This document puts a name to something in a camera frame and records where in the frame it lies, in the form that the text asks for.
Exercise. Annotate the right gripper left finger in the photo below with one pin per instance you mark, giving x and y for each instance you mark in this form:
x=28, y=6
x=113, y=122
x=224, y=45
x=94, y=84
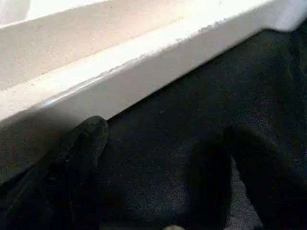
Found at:
x=64, y=177

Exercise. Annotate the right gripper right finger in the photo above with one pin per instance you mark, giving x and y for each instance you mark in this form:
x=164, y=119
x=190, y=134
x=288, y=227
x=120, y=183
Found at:
x=271, y=182

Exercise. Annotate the white plastic table top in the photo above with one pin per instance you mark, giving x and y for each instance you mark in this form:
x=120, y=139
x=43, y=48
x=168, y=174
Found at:
x=96, y=48

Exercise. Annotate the black table mat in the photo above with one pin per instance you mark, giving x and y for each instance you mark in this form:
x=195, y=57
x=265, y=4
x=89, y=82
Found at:
x=192, y=107

